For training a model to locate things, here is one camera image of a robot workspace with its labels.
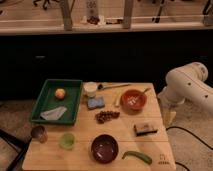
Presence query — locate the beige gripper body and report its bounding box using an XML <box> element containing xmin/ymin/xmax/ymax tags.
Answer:
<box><xmin>162</xmin><ymin>104</ymin><xmax>176</xmax><ymax>127</ymax></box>

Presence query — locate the dark purple grape bunch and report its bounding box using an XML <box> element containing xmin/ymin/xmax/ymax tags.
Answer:
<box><xmin>95</xmin><ymin>111</ymin><xmax>120</xmax><ymax>124</ymax></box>

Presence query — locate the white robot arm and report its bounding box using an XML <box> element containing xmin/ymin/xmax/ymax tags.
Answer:
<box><xmin>157</xmin><ymin>62</ymin><xmax>213</xmax><ymax>127</ymax></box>

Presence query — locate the white ceramic cup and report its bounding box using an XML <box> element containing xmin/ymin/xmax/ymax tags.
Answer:
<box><xmin>83</xmin><ymin>82</ymin><xmax>97</xmax><ymax>98</ymax></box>

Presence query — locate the green plastic cup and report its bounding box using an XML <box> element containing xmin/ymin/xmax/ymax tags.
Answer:
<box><xmin>59</xmin><ymin>133</ymin><xmax>75</xmax><ymax>150</ymax></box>

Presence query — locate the metal cup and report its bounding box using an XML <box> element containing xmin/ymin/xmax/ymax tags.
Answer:
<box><xmin>31</xmin><ymin>125</ymin><xmax>48</xmax><ymax>143</ymax></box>

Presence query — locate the orange red bowl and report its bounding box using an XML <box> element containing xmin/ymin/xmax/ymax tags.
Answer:
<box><xmin>120</xmin><ymin>89</ymin><xmax>147</xmax><ymax>111</ymax></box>

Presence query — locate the green chili pepper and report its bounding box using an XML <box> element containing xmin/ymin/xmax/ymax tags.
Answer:
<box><xmin>122</xmin><ymin>151</ymin><xmax>152</xmax><ymax>165</ymax></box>

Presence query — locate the pale wooden stick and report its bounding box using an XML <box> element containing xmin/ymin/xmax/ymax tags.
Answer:
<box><xmin>114</xmin><ymin>92</ymin><xmax>122</xmax><ymax>107</ymax></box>

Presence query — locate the black headed wooden spoon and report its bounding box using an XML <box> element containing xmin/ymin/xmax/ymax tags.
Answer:
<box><xmin>98</xmin><ymin>83</ymin><xmax>131</xmax><ymax>90</ymax></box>

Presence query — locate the dark maroon bowl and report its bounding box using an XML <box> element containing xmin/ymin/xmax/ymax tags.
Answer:
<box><xmin>91</xmin><ymin>134</ymin><xmax>119</xmax><ymax>164</ymax></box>

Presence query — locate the blue sponge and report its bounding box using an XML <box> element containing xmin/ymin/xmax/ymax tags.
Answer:
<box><xmin>87</xmin><ymin>97</ymin><xmax>105</xmax><ymax>109</ymax></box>

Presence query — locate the orange peach fruit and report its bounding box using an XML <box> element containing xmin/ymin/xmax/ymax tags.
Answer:
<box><xmin>54</xmin><ymin>88</ymin><xmax>66</xmax><ymax>100</ymax></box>

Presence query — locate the green plastic tray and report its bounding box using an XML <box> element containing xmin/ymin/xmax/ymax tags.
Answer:
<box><xmin>30</xmin><ymin>79</ymin><xmax>83</xmax><ymax>125</ymax></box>

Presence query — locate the grey folded cloth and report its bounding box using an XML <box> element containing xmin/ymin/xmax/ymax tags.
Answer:
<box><xmin>40</xmin><ymin>106</ymin><xmax>67</xmax><ymax>120</ymax></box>

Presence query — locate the black cable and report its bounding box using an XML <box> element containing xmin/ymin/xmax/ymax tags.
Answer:
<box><xmin>165</xmin><ymin>125</ymin><xmax>213</xmax><ymax>171</ymax></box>

